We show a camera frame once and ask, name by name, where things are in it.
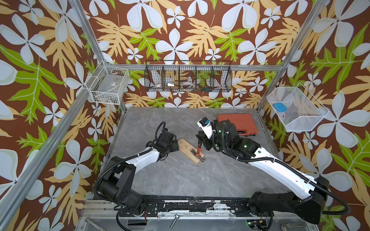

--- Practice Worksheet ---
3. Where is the white wire basket right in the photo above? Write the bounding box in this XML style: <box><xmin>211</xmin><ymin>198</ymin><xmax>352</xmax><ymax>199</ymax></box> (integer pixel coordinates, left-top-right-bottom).
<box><xmin>267</xmin><ymin>83</ymin><xmax>329</xmax><ymax>133</ymax></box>

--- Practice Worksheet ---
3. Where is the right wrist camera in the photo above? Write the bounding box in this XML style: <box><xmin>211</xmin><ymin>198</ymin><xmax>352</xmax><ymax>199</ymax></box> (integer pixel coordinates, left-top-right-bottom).
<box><xmin>197</xmin><ymin>117</ymin><xmax>214</xmax><ymax>139</ymax></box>

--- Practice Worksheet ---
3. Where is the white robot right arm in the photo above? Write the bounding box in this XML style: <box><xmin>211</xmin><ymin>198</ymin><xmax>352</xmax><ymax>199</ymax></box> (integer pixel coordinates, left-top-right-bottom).
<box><xmin>197</xmin><ymin>117</ymin><xmax>351</xmax><ymax>224</ymax></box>

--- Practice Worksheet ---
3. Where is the black wire basket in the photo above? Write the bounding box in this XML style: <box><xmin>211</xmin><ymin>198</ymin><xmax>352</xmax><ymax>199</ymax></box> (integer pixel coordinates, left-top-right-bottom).
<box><xmin>144</xmin><ymin>60</ymin><xmax>233</xmax><ymax>92</ymax></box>

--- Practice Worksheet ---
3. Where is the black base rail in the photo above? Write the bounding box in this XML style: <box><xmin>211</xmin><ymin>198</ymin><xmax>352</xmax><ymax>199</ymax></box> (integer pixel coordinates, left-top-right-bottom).
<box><xmin>119</xmin><ymin>195</ymin><xmax>252</xmax><ymax>218</ymax></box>

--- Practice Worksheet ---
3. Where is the wooden board with nails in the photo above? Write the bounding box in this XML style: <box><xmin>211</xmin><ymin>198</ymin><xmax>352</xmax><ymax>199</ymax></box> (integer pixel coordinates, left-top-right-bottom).
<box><xmin>178</xmin><ymin>138</ymin><xmax>204</xmax><ymax>165</ymax></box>

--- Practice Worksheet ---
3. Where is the aluminium frame post left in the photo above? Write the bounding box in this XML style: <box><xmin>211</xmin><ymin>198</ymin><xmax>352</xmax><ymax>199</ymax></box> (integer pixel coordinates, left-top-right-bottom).
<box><xmin>69</xmin><ymin>1</ymin><xmax>127</xmax><ymax>114</ymax></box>

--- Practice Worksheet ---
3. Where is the blue object in basket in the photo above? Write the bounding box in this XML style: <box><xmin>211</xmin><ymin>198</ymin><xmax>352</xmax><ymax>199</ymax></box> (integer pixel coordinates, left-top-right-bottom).
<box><xmin>274</xmin><ymin>103</ymin><xmax>288</xmax><ymax>113</ymax></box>

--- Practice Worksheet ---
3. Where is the red plastic tool case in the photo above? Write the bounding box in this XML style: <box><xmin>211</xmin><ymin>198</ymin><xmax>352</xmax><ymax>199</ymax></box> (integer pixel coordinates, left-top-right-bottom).
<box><xmin>217</xmin><ymin>114</ymin><xmax>258</xmax><ymax>136</ymax></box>

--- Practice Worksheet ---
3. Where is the aluminium frame post right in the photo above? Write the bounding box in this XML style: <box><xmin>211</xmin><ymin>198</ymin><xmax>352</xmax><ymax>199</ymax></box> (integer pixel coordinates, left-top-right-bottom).
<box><xmin>257</xmin><ymin>0</ymin><xmax>329</xmax><ymax>113</ymax></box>

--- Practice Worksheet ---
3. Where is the white wire basket left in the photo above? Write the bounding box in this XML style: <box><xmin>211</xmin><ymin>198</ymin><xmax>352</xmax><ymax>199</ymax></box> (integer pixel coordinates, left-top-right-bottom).
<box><xmin>86</xmin><ymin>62</ymin><xmax>130</xmax><ymax>105</ymax></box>

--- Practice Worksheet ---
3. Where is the claw hammer red black handle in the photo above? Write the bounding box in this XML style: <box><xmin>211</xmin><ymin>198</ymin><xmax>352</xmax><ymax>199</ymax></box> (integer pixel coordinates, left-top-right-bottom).
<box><xmin>191</xmin><ymin>135</ymin><xmax>205</xmax><ymax>162</ymax></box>

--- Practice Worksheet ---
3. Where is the white wire basket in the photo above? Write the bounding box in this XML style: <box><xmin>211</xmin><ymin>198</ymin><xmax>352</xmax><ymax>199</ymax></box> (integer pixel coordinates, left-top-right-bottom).
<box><xmin>267</xmin><ymin>83</ymin><xmax>329</xmax><ymax>133</ymax></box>
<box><xmin>86</xmin><ymin>62</ymin><xmax>130</xmax><ymax>105</ymax></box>

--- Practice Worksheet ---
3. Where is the metal bolt on base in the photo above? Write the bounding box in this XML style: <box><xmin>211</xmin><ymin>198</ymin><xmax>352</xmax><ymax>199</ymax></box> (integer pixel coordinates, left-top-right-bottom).
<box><xmin>170</xmin><ymin>215</ymin><xmax>179</xmax><ymax>230</ymax></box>

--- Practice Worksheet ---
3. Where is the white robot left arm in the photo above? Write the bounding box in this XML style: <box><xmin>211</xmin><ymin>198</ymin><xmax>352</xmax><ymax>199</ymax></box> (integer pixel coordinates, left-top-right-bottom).
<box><xmin>93</xmin><ymin>121</ymin><xmax>179</xmax><ymax>213</ymax></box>

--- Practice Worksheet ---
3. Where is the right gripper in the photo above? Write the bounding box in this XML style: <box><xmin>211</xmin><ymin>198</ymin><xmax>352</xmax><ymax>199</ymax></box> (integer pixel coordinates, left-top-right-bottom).
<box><xmin>195</xmin><ymin>128</ymin><xmax>233</xmax><ymax>153</ymax></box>

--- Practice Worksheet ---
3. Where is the aluminium frame post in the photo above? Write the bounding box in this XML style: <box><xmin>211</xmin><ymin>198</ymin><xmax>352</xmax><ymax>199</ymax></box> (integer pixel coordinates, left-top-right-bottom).
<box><xmin>257</xmin><ymin>0</ymin><xmax>329</xmax><ymax>113</ymax></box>
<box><xmin>69</xmin><ymin>1</ymin><xmax>127</xmax><ymax>114</ymax></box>

